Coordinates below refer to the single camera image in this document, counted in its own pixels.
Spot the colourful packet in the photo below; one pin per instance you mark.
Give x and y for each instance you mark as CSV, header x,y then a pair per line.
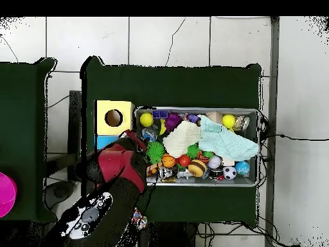
x,y
140,220

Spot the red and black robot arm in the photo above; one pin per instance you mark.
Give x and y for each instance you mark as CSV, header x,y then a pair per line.
x,y
118,162

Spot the wooden box with three holes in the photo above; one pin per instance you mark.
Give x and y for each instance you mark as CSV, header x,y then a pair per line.
x,y
102,130

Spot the crushed bottle with blue label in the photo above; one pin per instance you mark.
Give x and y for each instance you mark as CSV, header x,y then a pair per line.
x,y
150,134

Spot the large green spiky ball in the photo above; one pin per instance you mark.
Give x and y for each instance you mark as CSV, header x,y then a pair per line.
x,y
155,152

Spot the purple rubber toy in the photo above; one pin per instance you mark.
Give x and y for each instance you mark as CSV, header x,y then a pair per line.
x,y
172,122

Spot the cream white cloth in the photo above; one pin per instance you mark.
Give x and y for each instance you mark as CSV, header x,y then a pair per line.
x,y
182,140

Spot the black upright panel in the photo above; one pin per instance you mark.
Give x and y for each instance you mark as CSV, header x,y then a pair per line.
x,y
74,123

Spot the dark green tablecloth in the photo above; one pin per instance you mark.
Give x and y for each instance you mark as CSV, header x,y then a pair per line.
x,y
167,85
23,115

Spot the toy burger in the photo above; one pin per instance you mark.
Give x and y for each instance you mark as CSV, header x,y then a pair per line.
x,y
197,168

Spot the mint green cloth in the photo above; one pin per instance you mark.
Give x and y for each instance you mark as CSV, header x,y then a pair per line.
x,y
226,141

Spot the black and white football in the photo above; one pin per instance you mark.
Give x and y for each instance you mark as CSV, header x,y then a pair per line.
x,y
229,173

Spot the blue globe ball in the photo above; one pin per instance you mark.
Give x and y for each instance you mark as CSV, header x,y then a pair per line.
x,y
242,168

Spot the magenta plastic bowl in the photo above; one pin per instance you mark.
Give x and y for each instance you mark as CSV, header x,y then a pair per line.
x,y
6,193

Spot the grey metal bar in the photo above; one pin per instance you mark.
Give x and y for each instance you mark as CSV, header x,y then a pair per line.
x,y
272,77

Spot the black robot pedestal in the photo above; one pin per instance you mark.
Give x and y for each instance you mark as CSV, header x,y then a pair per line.
x,y
167,236

